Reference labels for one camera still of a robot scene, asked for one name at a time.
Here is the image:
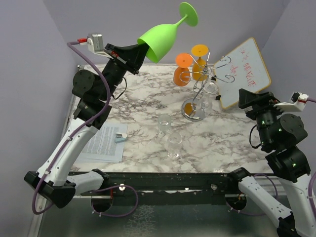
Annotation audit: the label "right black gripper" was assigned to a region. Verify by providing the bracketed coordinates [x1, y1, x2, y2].
[238, 87, 287, 147]

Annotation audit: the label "chrome wine glass rack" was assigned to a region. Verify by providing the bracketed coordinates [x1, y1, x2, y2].
[181, 56, 235, 121]

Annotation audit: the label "clear wine glass front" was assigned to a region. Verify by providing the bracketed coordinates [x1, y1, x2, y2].
[166, 132, 183, 158]

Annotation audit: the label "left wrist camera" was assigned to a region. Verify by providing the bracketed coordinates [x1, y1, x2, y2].
[77, 33, 107, 57]

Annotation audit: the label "orange plastic wine glass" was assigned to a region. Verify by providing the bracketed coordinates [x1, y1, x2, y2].
[173, 53, 193, 86]

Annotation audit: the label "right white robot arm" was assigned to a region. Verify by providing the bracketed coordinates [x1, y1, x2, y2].
[227, 88, 316, 237]

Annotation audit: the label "small blue white stapler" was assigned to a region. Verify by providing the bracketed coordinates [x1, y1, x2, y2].
[115, 133, 128, 143]

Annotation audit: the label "yellow plastic wine glass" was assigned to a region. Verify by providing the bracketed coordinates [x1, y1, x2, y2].
[191, 44, 209, 81]

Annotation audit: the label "printed paper sheets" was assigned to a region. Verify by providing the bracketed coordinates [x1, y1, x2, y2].
[76, 123, 128, 163]

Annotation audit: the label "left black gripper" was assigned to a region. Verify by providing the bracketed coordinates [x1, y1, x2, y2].
[99, 41, 150, 101]

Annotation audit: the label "whiteboard with yellow frame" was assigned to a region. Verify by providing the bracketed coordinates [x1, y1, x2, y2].
[213, 38, 272, 109]

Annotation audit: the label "clear wine glass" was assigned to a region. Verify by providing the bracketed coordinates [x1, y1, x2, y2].
[197, 81, 218, 117]
[158, 114, 172, 138]
[166, 132, 183, 158]

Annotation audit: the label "aluminium frame rails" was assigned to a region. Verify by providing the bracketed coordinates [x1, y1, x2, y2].
[27, 65, 92, 237]

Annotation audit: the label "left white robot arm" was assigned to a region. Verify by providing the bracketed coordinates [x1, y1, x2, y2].
[24, 42, 149, 214]

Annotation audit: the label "green plastic wine glass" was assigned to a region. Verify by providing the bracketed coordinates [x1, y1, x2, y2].
[137, 2, 198, 63]

